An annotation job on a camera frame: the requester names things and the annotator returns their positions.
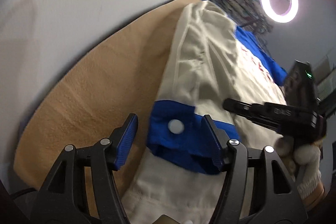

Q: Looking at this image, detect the cream and blue jacket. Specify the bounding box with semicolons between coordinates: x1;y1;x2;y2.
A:
122;1;286;223

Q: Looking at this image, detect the white gloved right hand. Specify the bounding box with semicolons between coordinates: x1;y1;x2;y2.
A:
274;136;325;205

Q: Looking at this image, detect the grey patterned bedding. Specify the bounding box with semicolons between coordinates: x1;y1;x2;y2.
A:
211;0;273;36

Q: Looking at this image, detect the shelf clutter at right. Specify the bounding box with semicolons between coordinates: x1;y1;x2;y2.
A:
313;47;335;106

